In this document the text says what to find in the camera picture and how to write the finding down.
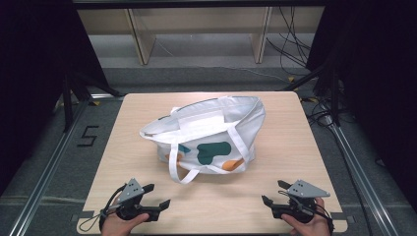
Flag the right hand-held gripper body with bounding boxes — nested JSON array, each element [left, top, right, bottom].
[[270, 179, 331, 224]]

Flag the black curtain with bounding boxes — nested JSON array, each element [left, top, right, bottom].
[[0, 0, 110, 195], [306, 0, 417, 211]]

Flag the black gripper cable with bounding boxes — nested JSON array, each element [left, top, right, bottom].
[[278, 190, 336, 236], [78, 184, 128, 232]]

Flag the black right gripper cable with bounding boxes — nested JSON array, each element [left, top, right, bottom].
[[278, 190, 336, 236]]

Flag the person's right hand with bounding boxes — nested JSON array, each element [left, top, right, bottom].
[[280, 197, 332, 236]]

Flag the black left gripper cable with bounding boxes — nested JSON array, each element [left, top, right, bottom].
[[78, 184, 128, 232]]

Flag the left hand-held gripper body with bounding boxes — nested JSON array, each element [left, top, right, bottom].
[[109, 177, 162, 223]]

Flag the silver metal floor rail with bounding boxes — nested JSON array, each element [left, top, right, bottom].
[[8, 93, 124, 236], [323, 114, 399, 236]]

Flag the white tote bag colour patches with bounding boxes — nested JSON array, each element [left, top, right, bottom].
[[139, 95, 267, 185]]

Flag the hanging black cable bundle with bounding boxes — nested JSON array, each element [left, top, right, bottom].
[[266, 6, 313, 69]]

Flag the person's left hand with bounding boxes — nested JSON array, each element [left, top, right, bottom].
[[100, 212, 150, 236]]

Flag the tangled black floor cables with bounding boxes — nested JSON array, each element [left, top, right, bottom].
[[300, 97, 342, 128]]

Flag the black metal stand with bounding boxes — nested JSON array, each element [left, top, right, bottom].
[[280, 61, 342, 128], [61, 70, 123, 133]]

